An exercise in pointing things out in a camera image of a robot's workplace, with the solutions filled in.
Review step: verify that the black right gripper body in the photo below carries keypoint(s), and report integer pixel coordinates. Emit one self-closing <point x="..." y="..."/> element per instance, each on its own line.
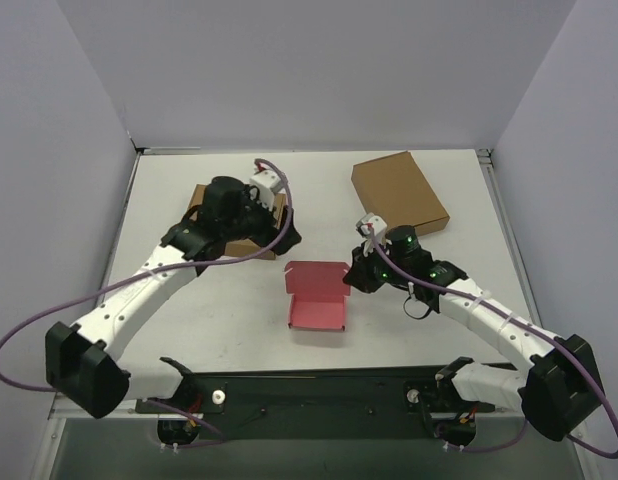
<point x="362" y="273"/>

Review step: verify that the pink paper box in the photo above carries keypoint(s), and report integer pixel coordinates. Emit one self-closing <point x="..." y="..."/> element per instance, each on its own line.
<point x="318" y="295"/>

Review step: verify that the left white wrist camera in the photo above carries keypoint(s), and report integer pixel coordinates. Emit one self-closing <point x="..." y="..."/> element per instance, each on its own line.
<point x="268" y="184"/>

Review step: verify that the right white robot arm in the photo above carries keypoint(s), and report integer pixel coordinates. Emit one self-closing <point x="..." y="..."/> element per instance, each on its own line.
<point x="553" y="382"/>

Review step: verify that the aluminium table frame rail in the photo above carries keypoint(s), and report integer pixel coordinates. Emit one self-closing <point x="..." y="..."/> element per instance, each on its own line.
<point x="484" y="157"/>

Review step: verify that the right brown cardboard box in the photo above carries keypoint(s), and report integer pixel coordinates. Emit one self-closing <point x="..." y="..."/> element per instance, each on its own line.
<point x="395" y="188"/>

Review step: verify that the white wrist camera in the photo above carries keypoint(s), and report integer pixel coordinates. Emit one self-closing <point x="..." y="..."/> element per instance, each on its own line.
<point x="268" y="184"/>
<point x="372" y="229"/>

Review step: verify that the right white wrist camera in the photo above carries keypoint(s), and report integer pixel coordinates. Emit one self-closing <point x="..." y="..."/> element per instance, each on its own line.
<point x="372" y="229"/>

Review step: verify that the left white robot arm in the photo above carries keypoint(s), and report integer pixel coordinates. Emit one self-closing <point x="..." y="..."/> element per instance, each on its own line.
<point x="81" y="358"/>

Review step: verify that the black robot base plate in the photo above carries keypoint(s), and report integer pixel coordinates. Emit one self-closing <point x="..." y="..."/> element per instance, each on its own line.
<point x="391" y="403"/>

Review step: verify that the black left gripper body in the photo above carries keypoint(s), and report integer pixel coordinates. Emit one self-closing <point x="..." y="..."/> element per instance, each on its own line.
<point x="277" y="232"/>

